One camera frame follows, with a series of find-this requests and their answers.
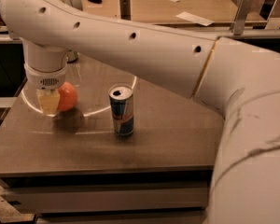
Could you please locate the metal bracket post right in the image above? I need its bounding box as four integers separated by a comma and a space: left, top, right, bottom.
231, 0, 253, 35

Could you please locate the green soda can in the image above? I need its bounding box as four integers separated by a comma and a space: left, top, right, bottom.
67, 50, 78, 63

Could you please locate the metal bracket post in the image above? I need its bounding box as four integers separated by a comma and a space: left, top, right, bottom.
231, 0, 253, 35
119, 0, 132, 21

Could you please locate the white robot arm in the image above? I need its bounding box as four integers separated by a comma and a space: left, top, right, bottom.
0, 0, 280, 224

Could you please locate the red apple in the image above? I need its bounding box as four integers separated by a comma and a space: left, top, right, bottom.
57, 81, 77, 111

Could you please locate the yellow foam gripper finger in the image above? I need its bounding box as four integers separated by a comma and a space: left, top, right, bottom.
36, 90, 60, 115

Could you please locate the blue silver energy drink can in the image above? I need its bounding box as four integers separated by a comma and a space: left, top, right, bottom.
108, 83, 134, 136

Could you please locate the metal bracket post middle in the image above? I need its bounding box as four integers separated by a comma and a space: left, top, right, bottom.
119, 0, 132, 21

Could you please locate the white paper sheet right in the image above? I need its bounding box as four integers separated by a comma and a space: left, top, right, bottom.
176, 11, 214, 26

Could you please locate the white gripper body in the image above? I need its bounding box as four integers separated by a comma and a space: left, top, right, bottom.
24, 63, 66, 90

